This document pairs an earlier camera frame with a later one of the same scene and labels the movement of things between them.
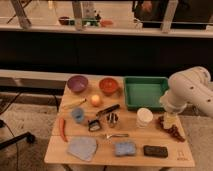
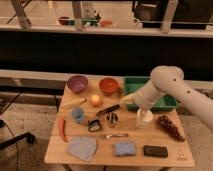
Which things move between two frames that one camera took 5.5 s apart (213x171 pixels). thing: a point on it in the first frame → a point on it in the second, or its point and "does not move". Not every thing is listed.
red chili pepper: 62,129 does not move
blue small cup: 78,114 does not move
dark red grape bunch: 172,131 does not move
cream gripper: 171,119 → 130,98
